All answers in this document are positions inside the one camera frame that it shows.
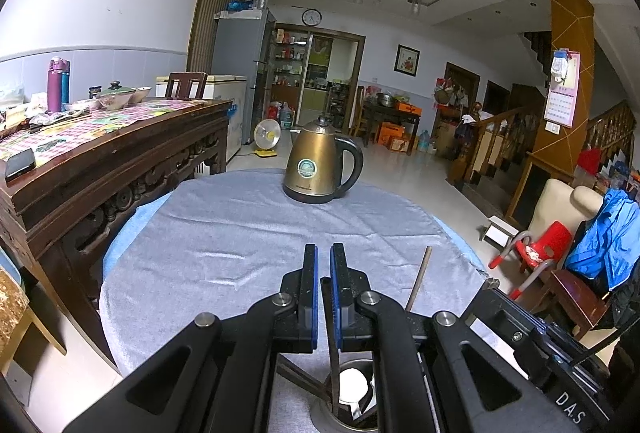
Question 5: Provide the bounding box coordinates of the brown striped curtain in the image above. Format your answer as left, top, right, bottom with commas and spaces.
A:
187, 0, 250, 74

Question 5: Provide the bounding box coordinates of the brown wooden chopstick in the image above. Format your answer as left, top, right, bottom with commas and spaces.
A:
405, 245, 433, 313

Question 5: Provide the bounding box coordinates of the hanging white bag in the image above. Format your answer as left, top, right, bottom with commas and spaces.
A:
551, 48, 571, 81

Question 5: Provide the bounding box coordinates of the pink wall calendar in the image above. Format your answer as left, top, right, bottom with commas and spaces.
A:
543, 52, 581, 129

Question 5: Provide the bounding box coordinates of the metal utensil holder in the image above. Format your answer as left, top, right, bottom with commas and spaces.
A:
309, 357, 388, 433

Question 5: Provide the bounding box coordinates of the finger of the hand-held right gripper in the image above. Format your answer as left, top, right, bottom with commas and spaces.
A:
462, 279, 538, 346

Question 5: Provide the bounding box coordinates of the dark wooden chair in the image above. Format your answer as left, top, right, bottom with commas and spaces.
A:
165, 72, 208, 100

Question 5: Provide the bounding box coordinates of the grey tablecloth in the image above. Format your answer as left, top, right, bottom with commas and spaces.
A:
99, 169, 488, 433

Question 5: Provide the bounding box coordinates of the dark chopstick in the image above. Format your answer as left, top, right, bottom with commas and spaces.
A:
321, 277, 342, 416

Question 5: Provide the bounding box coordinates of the red plastic chair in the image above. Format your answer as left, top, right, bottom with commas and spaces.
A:
489, 221, 572, 301

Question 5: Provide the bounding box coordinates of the white chest freezer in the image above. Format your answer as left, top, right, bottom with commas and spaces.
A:
156, 74, 248, 164

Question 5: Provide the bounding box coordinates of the grey refrigerator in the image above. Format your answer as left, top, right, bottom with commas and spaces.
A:
210, 8, 277, 146

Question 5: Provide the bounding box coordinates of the framed picture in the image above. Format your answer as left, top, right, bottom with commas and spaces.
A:
394, 44, 420, 77

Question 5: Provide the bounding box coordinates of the beige armchair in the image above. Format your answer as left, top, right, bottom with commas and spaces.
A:
527, 178, 606, 274

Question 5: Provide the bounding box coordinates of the white plastic spoon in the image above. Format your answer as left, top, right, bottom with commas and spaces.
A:
339, 367, 375, 403

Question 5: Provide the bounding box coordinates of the gold electric kettle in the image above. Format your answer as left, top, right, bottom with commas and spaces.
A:
282, 116, 364, 205

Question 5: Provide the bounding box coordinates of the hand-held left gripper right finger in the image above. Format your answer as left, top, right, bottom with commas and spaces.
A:
329, 242, 583, 433

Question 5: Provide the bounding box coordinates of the wooden stair railing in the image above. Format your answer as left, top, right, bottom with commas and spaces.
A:
450, 107, 543, 186

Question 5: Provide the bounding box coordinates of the lidded pot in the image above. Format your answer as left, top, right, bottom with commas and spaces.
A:
97, 82, 136, 110

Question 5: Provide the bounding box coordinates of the carved wooden sideboard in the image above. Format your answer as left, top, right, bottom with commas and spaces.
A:
0, 98, 236, 364

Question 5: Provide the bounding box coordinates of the shelf with jars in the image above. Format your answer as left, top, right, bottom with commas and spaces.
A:
270, 27, 308, 89

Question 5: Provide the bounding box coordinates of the light blue table cover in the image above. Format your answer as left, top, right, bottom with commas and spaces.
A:
102, 190, 488, 281

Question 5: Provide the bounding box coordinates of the black case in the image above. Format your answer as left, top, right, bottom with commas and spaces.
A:
4, 148, 37, 181

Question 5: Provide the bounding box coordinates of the orange box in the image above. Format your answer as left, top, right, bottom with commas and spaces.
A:
378, 122, 406, 149

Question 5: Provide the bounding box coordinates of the blue jacket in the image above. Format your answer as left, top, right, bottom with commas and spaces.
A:
565, 188, 640, 279

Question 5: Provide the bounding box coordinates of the reddish wooden chair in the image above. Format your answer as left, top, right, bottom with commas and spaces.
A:
537, 268, 621, 339

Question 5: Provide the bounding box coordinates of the purple water bottle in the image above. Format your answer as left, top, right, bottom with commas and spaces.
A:
47, 56, 63, 114

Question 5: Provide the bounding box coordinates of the wooden stool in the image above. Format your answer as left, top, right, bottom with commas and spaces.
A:
0, 253, 68, 394

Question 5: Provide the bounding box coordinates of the dark wooden table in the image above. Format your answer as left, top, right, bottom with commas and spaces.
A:
362, 99, 422, 156

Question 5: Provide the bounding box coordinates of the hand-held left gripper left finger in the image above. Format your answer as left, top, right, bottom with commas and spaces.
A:
62, 243, 321, 433

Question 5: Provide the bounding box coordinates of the pink checkered cloth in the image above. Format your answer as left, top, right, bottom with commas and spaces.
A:
0, 99, 221, 169

